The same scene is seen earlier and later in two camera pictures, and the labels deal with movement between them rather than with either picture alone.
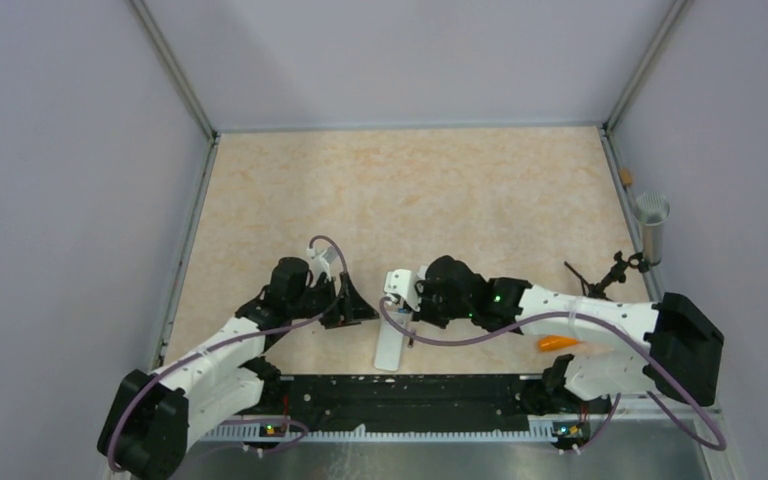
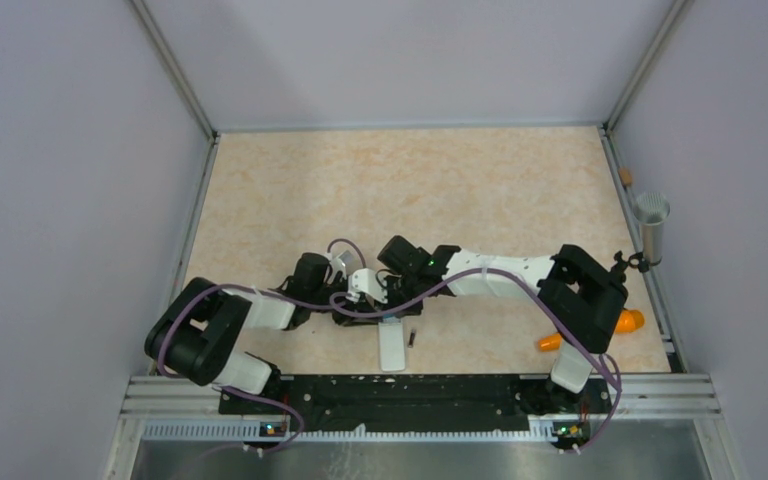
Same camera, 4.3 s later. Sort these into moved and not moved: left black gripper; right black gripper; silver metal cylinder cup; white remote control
Moved: right black gripper
Not moved: silver metal cylinder cup; white remote control; left black gripper
